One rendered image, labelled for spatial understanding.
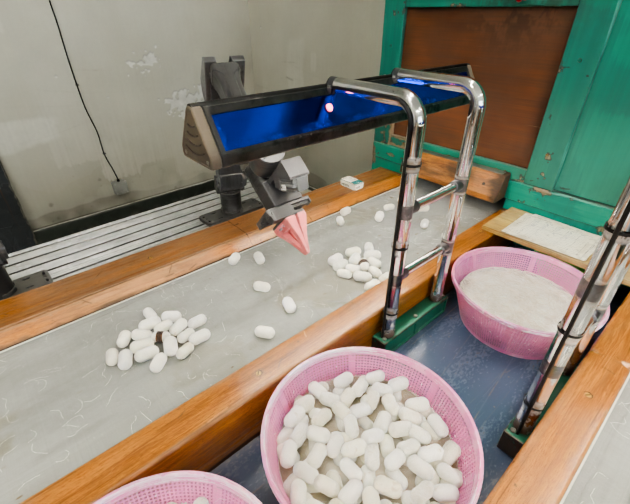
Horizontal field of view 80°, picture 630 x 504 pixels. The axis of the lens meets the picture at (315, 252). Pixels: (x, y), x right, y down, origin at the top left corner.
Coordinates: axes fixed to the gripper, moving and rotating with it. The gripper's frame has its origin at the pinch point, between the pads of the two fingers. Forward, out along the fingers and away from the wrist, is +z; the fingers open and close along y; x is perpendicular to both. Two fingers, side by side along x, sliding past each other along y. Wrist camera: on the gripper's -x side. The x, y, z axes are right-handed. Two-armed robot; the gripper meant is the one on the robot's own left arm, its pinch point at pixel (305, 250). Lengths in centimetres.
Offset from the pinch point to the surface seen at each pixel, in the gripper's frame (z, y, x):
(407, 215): 5.6, 2.6, -24.0
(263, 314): 6.9, -12.3, 3.8
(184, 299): -3.1, -21.2, 12.6
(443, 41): -32, 59, -14
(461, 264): 17.9, 26.9, -7.8
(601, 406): 40, 10, -29
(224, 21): -180, 107, 115
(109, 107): -150, 23, 145
